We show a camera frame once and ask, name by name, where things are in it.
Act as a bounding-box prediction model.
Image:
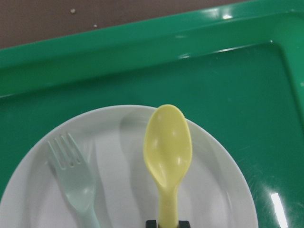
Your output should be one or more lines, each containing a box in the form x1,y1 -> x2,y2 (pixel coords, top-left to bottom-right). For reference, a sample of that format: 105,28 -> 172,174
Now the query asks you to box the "yellow plastic spoon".
143,104 -> 192,228

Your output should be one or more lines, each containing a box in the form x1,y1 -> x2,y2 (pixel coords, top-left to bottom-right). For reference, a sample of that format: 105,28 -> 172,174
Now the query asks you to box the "white round plate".
0,105 -> 258,228

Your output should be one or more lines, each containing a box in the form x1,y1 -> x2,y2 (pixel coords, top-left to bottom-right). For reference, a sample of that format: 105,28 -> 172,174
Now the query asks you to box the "light green plastic fork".
47,133 -> 100,228

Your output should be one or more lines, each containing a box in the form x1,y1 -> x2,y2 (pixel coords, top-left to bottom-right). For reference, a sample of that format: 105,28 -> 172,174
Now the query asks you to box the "green plastic tray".
0,0 -> 304,228

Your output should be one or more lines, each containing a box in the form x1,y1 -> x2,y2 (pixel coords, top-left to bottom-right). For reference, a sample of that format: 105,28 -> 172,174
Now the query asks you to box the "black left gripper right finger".
178,220 -> 190,228

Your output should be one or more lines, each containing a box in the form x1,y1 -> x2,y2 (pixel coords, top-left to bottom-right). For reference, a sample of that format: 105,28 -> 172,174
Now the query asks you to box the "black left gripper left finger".
145,220 -> 158,228

